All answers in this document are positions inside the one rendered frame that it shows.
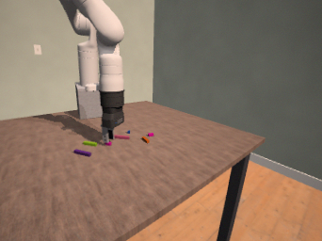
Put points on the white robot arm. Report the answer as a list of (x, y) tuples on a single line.
[(95, 13)]

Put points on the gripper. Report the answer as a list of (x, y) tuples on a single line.
[(112, 100)]

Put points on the purple rod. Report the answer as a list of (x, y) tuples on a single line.
[(82, 153)]

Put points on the orange rod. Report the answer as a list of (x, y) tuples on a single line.
[(146, 139)]

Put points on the lime green rod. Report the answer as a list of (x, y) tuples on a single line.
[(90, 143)]

